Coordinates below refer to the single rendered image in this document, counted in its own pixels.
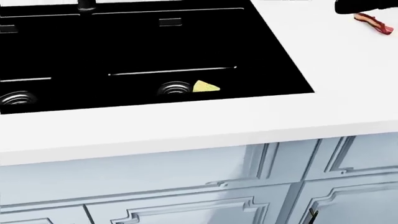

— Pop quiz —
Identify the round metal sink drain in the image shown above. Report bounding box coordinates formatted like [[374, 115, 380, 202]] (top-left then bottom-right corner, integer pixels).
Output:
[[0, 90, 38, 106], [157, 81, 192, 96]]

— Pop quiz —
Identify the black double basin sink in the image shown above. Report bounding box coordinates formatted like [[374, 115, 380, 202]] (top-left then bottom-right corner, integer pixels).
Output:
[[0, 0, 315, 115]]

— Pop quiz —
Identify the yellow cheese wedge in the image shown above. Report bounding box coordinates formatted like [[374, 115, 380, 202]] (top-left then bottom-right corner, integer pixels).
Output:
[[192, 80, 221, 93]]

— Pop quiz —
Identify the light blue panelled cabinet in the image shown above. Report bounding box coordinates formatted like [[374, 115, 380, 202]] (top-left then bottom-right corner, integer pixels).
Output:
[[0, 131, 398, 224]]

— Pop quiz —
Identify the white countertop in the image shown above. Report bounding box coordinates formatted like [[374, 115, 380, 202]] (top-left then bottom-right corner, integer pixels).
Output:
[[0, 0, 398, 167]]

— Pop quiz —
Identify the black faucet base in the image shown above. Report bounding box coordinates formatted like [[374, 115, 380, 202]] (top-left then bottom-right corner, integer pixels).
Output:
[[76, 0, 98, 12]]

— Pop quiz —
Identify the black appliance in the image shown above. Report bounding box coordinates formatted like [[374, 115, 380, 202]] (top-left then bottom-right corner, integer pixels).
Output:
[[334, 0, 398, 15]]

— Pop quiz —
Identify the red bacon strip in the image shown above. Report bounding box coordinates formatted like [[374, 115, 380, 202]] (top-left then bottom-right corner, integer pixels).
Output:
[[353, 13, 395, 36]]

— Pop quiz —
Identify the black cabinet door handle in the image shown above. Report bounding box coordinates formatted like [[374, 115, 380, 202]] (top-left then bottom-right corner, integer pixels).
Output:
[[307, 207, 319, 224]]

